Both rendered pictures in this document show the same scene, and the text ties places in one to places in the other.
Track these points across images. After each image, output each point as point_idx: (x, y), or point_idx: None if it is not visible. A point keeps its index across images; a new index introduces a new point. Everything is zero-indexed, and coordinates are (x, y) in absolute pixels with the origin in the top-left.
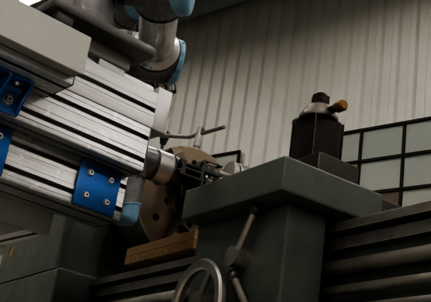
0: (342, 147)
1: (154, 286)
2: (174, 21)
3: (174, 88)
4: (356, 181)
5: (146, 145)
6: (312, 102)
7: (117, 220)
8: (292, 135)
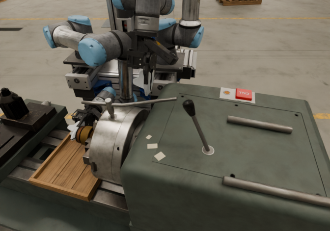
0: (2, 110)
1: None
2: (64, 44)
3: (127, 62)
4: (2, 121)
5: (73, 89)
6: (10, 90)
7: None
8: (23, 101)
